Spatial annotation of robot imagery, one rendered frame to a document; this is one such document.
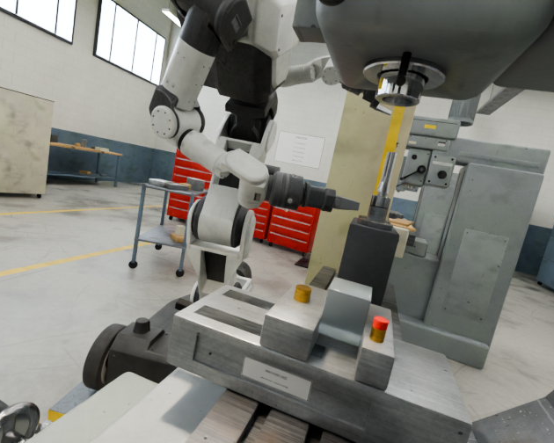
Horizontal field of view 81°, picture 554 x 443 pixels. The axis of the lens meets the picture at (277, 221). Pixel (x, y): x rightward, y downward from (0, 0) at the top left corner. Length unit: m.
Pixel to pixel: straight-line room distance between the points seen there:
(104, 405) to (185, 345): 0.32
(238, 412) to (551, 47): 0.48
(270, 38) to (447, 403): 0.83
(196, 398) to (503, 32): 0.56
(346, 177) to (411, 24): 1.82
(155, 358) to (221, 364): 0.66
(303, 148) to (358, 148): 7.63
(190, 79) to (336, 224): 1.50
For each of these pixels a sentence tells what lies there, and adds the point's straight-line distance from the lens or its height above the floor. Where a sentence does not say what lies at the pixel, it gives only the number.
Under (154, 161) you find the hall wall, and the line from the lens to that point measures 11.96.
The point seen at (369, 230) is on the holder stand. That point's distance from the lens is 0.82.
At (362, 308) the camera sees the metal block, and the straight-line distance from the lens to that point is 0.41.
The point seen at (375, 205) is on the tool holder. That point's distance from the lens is 0.85.
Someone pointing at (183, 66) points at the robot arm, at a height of 1.37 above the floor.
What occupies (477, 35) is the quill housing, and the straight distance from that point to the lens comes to 0.34.
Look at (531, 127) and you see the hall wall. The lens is 10.13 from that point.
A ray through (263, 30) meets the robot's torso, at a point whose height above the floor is 1.51.
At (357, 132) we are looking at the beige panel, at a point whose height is 1.53.
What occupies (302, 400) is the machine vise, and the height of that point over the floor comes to 0.93.
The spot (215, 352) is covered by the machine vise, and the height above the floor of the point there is 0.94.
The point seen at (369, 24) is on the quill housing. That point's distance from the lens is 0.33.
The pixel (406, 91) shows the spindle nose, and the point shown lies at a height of 1.28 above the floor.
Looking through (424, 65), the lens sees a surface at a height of 1.30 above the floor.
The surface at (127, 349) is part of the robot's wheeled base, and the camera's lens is 1.12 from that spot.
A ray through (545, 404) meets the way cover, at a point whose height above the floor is 0.93.
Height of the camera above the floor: 1.18
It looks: 8 degrees down
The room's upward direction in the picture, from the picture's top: 11 degrees clockwise
